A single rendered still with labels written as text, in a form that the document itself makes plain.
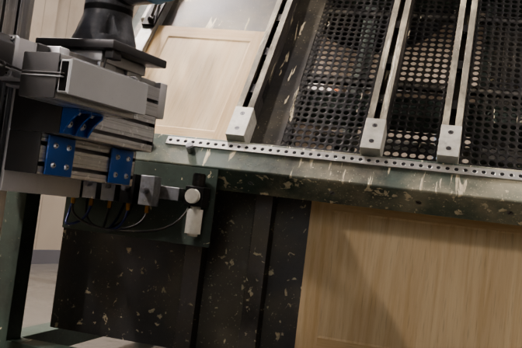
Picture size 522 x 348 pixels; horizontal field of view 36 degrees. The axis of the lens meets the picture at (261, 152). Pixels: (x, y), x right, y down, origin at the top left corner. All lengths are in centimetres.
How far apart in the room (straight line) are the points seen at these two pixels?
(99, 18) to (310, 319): 124
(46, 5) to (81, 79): 512
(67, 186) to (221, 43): 113
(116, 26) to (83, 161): 32
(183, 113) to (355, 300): 83
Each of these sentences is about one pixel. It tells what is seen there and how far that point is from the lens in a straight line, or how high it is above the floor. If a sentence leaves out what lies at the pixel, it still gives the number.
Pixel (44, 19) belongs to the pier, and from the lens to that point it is 668.
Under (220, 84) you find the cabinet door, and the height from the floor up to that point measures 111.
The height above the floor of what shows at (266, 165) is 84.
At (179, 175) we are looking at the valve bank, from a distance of 248.
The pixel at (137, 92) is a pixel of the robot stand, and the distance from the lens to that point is 173.
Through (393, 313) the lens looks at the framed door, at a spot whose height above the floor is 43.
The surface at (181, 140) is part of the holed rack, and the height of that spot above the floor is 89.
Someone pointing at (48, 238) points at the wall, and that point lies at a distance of 716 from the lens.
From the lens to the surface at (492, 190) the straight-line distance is 233.
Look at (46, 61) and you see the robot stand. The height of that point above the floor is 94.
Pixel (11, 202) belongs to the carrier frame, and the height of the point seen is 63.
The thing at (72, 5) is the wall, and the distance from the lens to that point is 722.
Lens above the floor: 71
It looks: 4 degrees up
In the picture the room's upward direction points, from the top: 7 degrees clockwise
